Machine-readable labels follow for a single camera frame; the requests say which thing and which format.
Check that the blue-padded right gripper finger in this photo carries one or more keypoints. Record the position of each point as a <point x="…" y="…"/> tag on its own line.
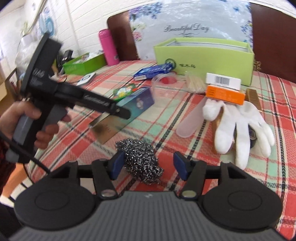
<point x="193" y="173"/>
<point x="104" y="172"/>

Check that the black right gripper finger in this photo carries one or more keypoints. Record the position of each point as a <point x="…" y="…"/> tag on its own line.
<point x="122" y="112"/>

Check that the green snack packet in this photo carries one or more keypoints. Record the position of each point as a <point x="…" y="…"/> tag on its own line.
<point x="122" y="92"/>

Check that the blue picture box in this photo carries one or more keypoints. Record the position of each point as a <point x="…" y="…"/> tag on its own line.
<point x="138" y="102"/>

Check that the steel wool scrubber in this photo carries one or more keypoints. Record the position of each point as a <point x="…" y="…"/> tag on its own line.
<point x="140" y="160"/>

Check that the blue medicine box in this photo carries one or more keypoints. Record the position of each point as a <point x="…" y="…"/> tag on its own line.
<point x="151" y="72"/>

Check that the clear plastic cup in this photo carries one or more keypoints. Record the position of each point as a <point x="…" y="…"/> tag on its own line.
<point x="167" y="96"/>

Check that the translucent plastic lid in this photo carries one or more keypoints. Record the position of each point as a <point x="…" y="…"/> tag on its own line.
<point x="193" y="121"/>

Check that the black tape roll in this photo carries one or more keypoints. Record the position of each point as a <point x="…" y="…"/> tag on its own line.
<point x="252" y="136"/>

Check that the white cotton glove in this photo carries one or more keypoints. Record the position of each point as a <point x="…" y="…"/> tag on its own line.
<point x="234" y="124"/>

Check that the bag of wooden sticks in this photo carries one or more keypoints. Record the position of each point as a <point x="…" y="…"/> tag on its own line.
<point x="194" y="83"/>

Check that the orange medicine box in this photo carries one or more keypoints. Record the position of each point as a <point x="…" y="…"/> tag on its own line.
<point x="225" y="94"/>

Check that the white barcode box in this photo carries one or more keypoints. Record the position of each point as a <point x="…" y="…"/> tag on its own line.
<point x="224" y="81"/>

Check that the gold rectangular box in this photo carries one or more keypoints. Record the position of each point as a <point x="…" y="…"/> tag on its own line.
<point x="106" y="126"/>

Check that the red tape roll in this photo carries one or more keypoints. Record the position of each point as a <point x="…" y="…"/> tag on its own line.
<point x="168" y="80"/>

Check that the person's left hand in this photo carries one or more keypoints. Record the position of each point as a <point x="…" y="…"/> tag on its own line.
<point x="11" y="116"/>

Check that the white card with circle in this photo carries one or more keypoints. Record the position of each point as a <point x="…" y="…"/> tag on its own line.
<point x="85" y="80"/>

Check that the plaid bed sheet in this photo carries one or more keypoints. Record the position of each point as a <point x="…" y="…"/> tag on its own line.
<point x="157" y="126"/>

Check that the pink thermos bottle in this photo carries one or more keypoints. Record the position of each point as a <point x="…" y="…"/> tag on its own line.
<point x="108" y="47"/>

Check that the small green box lid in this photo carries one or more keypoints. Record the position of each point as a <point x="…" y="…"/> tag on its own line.
<point x="85" y="64"/>

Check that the light green cardboard box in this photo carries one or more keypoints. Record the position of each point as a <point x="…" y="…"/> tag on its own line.
<point x="207" y="55"/>

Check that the floral plastic bag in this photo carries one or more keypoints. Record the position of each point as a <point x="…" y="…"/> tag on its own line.
<point x="156" y="22"/>

